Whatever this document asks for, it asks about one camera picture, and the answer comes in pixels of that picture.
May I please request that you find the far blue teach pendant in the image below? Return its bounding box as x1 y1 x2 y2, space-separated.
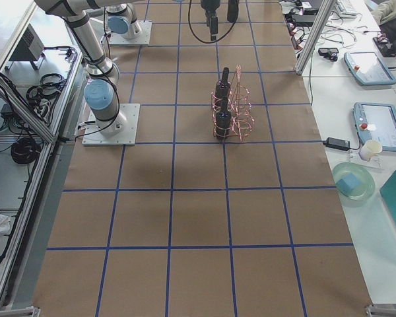
343 52 396 86

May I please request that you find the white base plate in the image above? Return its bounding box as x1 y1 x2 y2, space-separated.
110 20 152 46
82 104 140 146

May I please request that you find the near blue teach pendant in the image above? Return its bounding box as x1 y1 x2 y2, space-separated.
352 102 396 152

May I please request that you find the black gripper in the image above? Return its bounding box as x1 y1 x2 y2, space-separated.
200 0 218 41
226 0 238 22

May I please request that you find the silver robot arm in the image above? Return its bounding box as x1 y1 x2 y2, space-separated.
104 0 239 44
36 1 138 136

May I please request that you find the dark wine bottle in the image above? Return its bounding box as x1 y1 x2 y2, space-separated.
215 98 232 141
215 67 230 99

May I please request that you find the aluminium frame post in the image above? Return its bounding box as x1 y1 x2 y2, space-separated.
295 0 336 75

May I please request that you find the black power adapter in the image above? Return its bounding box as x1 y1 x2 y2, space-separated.
323 137 350 151

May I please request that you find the white paper cup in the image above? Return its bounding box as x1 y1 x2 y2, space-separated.
358 139 383 161

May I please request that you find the blue foam cube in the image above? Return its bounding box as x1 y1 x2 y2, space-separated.
335 173 361 195

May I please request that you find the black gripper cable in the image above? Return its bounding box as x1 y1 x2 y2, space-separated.
187 0 238 44

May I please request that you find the far dark wine bottle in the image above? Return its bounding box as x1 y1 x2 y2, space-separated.
215 67 230 99

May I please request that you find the coiled black cable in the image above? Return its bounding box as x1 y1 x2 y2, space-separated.
11 137 37 165

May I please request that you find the grey control box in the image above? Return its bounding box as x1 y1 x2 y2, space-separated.
5 24 45 70

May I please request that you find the near dark wine bottle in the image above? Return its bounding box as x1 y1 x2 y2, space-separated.
215 98 232 141

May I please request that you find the green glass plate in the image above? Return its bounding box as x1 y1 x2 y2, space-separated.
332 162 376 201

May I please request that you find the copper wire wine basket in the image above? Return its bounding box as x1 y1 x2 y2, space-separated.
211 65 255 141

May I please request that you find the blue teach pendant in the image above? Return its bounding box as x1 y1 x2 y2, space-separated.
343 52 396 86
352 102 396 152

